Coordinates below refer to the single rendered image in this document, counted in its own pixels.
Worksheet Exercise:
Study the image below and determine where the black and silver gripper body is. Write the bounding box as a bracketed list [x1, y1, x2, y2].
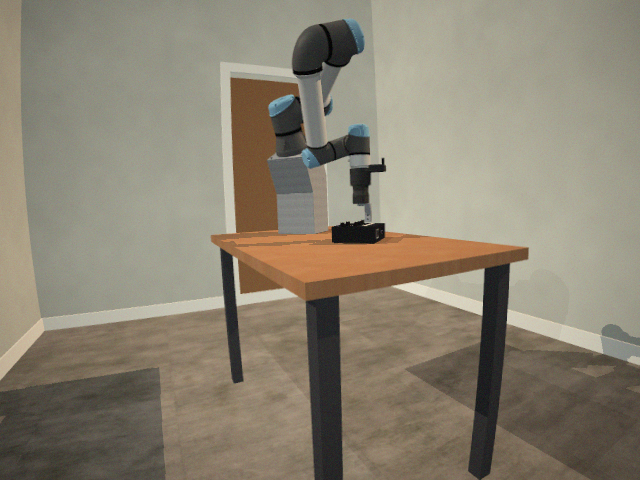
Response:
[348, 155, 386, 204]

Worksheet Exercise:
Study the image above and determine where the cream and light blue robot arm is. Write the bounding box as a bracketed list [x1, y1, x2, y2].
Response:
[269, 19, 370, 169]

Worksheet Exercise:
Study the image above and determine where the black lighting desk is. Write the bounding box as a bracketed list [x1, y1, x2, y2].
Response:
[332, 220, 385, 244]

